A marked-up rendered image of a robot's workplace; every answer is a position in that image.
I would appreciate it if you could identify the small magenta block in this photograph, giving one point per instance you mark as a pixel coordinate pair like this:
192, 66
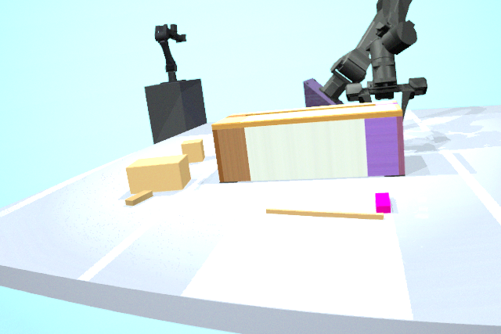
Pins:
383, 203

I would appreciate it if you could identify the pale orange flat bar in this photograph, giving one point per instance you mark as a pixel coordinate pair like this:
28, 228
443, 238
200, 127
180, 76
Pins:
327, 213

